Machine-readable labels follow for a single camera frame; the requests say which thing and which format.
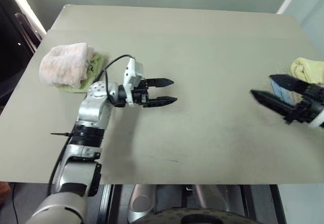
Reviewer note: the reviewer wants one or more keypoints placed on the silver robot body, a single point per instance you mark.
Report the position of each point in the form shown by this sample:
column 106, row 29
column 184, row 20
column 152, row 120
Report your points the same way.
column 141, row 201

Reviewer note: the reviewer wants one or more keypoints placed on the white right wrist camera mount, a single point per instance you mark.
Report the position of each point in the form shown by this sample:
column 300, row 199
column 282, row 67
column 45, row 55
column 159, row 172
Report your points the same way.
column 319, row 121

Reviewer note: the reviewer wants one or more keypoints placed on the dark brown chair frame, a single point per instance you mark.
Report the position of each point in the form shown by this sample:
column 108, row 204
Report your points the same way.
column 29, row 34

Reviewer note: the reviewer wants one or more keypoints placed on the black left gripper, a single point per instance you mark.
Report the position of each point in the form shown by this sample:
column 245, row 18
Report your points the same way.
column 140, row 92

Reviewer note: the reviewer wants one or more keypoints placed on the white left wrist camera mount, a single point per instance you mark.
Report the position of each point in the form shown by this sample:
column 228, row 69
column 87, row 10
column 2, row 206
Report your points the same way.
column 131, row 74

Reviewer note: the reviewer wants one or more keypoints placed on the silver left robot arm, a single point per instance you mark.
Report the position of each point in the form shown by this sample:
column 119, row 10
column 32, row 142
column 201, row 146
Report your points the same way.
column 93, row 107

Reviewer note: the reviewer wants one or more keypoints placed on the pinkish white folded towel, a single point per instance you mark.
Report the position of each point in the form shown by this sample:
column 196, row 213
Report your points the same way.
column 65, row 64

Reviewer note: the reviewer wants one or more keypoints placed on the white slanted pole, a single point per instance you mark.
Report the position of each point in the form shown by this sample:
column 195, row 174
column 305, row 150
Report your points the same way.
column 27, row 6

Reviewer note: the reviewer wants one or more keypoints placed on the light green towel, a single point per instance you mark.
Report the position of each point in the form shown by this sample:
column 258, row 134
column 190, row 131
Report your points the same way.
column 95, row 67

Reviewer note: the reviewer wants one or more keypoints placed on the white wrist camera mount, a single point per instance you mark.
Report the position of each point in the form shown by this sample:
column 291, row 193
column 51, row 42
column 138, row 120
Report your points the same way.
column 131, row 74
column 319, row 121

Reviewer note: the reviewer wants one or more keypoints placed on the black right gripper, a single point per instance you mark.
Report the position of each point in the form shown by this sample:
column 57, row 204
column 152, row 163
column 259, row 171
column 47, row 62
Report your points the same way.
column 311, row 102

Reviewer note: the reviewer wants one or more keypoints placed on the pale yellow fleece towel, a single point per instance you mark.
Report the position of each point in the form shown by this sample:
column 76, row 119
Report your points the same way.
column 306, row 69

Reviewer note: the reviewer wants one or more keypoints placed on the blue white striped cloth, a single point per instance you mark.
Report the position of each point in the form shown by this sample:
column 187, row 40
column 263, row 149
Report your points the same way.
column 284, row 94

